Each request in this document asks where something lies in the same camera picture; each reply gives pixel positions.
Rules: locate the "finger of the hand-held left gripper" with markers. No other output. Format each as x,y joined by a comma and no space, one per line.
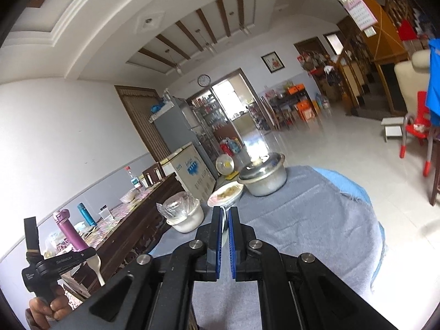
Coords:
85,254

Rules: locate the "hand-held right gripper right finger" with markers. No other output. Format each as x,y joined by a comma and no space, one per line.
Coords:
234,247

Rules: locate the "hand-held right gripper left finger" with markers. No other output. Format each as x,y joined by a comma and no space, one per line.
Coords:
216,247

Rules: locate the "white plastic spoon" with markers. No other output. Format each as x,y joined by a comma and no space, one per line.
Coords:
96,265

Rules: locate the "person's left hand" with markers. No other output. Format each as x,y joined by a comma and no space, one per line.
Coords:
39,316

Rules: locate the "purple thermos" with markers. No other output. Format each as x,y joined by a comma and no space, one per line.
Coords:
70,228

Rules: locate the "teal bottle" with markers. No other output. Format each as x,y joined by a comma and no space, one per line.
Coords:
86,214

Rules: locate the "clear plastic cup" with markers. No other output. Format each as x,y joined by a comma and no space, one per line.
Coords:
106,213

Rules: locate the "white bowl with plastic bag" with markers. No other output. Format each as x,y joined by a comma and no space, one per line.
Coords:
184,213

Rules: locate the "plate of food under plastic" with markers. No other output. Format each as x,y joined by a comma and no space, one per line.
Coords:
225,194

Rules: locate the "dark carved wooden sideboard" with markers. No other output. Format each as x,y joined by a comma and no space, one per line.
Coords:
137,220

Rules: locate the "covered pink plate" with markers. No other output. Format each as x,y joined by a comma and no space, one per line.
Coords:
128,196

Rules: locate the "grey tablecloth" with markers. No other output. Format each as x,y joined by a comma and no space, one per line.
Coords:
309,233

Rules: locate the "metal pot with lid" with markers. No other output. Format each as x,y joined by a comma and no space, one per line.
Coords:
264,175

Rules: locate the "white chest freezer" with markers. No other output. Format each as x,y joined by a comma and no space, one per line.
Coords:
192,172

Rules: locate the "small white fan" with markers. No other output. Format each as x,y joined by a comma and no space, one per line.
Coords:
225,165

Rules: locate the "clear bottle with red cap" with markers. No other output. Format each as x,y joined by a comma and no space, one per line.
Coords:
133,178

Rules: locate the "wooden chair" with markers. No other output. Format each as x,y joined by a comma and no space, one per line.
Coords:
153,173

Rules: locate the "grey refrigerator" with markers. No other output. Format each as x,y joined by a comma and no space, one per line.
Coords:
178,123

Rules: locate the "glass display cabinet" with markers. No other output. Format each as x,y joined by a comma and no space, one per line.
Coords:
213,117

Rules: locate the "blue tablecloth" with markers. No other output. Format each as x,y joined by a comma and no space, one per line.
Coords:
357,187

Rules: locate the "dark table with orange boxes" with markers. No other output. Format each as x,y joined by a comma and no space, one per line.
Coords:
292,105

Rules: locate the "white step stool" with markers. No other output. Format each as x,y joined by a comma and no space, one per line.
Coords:
392,129

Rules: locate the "wooden stair railing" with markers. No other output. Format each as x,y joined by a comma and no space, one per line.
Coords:
354,75

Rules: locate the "red plastic chair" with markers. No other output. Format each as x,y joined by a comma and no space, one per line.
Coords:
417,127

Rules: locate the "cream armchair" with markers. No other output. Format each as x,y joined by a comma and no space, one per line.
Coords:
410,82

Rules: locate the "blue cloth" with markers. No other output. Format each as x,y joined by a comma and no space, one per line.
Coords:
433,79

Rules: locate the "round wall clock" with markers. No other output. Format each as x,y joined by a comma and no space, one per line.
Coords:
204,80

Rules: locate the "framed wall picture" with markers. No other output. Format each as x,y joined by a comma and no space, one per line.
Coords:
272,62

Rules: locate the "wall calendar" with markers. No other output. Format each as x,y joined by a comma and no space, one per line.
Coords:
355,3

